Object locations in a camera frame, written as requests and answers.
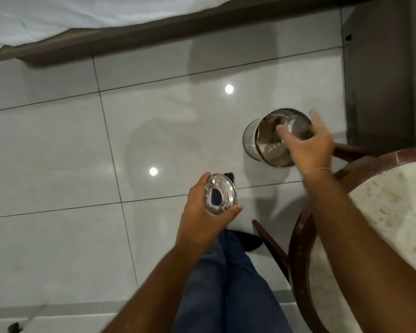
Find blue trousers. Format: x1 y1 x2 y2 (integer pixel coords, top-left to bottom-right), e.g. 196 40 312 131
171 230 294 333

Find steel bin lid with hole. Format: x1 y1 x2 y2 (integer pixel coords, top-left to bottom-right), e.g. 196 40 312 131
203 173 239 217

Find grey-brown cabinet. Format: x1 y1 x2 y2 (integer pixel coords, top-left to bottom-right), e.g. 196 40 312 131
341 0 416 154

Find person's right hand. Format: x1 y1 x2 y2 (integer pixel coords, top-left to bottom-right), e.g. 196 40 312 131
280 109 335 176

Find person's left forearm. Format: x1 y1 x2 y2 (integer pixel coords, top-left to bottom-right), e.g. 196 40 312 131
102 236 216 333

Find round marble-top wooden table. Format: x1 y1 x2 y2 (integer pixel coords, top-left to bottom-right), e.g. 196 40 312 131
251 142 416 333

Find stainless steel waste bin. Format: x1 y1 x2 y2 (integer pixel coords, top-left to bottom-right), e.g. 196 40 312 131
243 108 315 170

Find white bed sheet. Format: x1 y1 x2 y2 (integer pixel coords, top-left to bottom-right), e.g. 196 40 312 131
0 0 240 54

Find person's right forearm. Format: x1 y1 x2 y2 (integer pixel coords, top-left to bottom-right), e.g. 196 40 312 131
303 169 416 333

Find person's left hand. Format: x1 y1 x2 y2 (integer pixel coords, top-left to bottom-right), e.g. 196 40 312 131
176 172 244 254

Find brown bed frame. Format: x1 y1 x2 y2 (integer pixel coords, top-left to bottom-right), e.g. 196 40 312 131
0 0 376 68

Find thin thread wrist band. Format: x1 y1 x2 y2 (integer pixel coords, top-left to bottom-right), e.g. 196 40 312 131
303 166 333 176

